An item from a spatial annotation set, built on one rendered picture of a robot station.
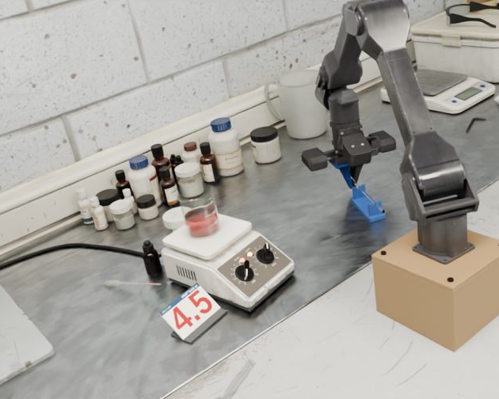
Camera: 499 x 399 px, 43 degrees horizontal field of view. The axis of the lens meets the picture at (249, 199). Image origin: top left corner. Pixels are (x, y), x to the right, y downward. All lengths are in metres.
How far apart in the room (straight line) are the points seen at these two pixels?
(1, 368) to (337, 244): 0.61
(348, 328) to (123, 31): 0.86
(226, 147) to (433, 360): 0.76
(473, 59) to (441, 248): 1.06
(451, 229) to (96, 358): 0.57
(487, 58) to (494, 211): 0.72
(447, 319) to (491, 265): 0.10
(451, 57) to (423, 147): 1.05
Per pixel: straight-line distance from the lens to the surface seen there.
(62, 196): 1.47
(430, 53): 2.00
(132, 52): 1.53
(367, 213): 1.26
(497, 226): 1.23
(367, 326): 1.00
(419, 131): 0.94
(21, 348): 1.13
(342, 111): 1.25
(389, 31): 0.99
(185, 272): 1.11
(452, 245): 0.93
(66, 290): 1.25
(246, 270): 1.04
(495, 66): 1.90
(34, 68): 1.44
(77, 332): 1.13
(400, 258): 0.95
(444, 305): 0.91
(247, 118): 1.68
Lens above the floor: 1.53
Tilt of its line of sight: 27 degrees down
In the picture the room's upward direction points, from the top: 11 degrees counter-clockwise
